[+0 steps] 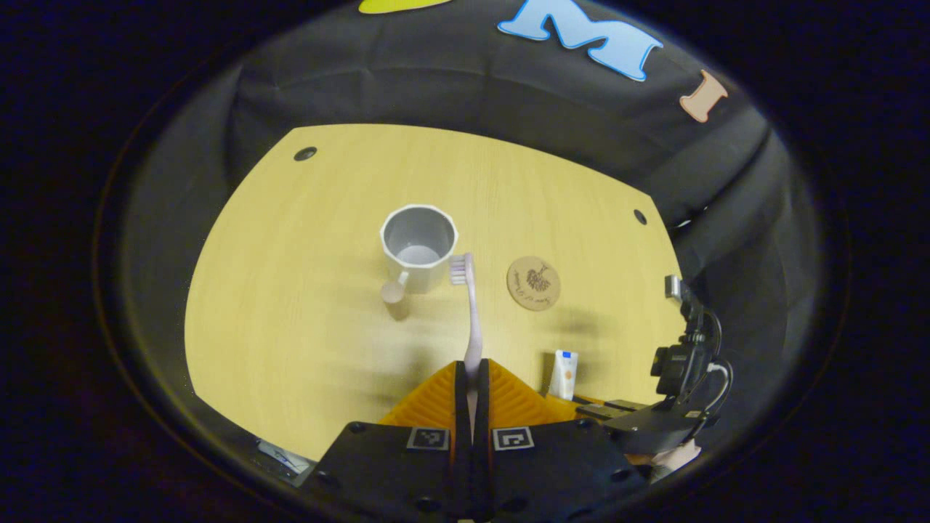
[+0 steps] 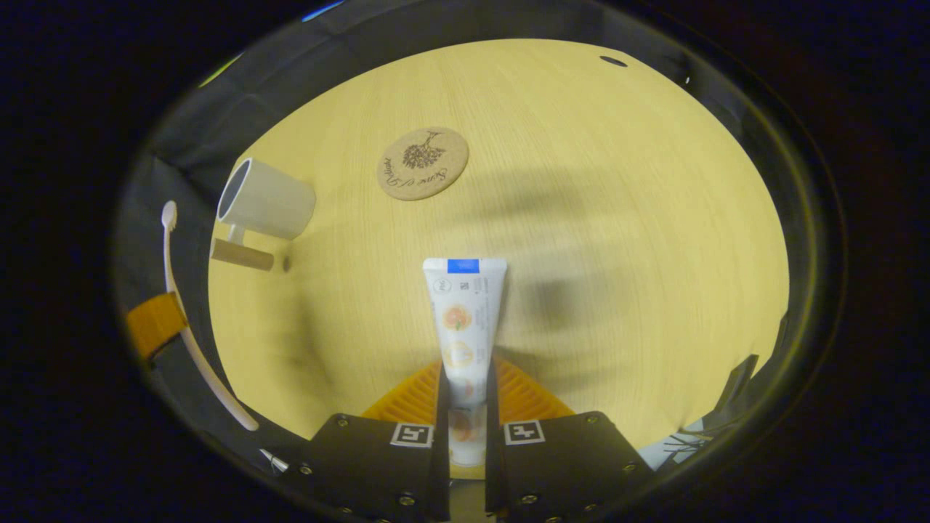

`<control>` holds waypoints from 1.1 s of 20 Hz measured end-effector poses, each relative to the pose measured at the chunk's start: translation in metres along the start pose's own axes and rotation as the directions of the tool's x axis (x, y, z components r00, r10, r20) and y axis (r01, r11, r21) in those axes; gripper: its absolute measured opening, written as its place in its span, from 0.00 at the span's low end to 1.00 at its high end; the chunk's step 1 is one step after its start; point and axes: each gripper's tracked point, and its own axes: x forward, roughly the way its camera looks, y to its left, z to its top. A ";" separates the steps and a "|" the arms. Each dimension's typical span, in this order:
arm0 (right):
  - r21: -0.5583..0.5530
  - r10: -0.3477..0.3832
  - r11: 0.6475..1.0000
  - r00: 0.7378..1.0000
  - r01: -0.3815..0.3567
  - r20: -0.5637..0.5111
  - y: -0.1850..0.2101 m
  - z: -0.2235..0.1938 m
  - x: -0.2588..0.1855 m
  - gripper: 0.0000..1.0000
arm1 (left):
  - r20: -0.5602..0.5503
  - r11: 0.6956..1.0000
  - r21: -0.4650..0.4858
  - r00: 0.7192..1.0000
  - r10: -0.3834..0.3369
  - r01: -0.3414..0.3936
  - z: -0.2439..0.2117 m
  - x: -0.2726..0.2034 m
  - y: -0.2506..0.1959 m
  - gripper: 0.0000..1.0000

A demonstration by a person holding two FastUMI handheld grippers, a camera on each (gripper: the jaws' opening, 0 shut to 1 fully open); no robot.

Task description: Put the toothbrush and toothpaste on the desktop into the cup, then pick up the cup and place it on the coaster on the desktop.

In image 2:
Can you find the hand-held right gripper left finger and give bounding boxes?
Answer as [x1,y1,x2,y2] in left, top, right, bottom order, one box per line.
[299,360,452,523]

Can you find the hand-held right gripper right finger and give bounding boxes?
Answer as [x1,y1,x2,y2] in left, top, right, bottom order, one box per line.
[485,356,655,523]

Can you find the white toothpaste tube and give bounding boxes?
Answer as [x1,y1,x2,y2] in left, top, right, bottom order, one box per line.
[423,258,508,467]

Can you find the white cup with wooden handle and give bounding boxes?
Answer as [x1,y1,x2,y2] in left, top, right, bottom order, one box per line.
[211,158,317,273]

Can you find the white sheet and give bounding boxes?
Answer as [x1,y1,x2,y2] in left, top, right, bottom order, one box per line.
[639,418,727,473]

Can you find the round cork coaster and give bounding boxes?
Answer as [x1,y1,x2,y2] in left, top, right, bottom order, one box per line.
[377,127,469,201]

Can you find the dark box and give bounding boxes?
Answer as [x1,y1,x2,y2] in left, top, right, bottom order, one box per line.
[716,354,760,433]

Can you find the white toothbrush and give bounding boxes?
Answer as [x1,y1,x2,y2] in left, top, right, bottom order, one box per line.
[161,200,259,431]

